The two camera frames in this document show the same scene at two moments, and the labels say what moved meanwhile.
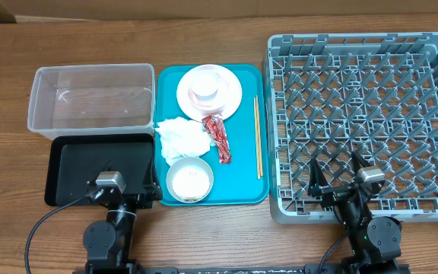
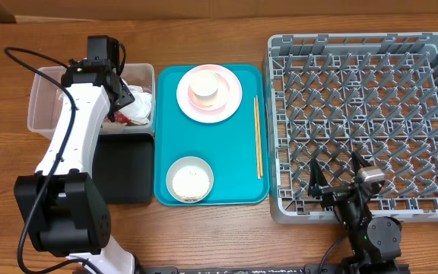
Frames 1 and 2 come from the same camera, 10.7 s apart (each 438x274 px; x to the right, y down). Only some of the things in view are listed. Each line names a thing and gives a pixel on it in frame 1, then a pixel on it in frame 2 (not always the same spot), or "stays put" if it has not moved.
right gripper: [317, 187] stays put
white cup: [204, 85] stays put
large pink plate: [208, 90] stays put
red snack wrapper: [215, 125] to [121, 118]
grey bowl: [189, 180] stays put
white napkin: [182, 137] to [139, 110]
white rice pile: [191, 183] stays put
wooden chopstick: [259, 138] stays put
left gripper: [153, 190] to [125, 98]
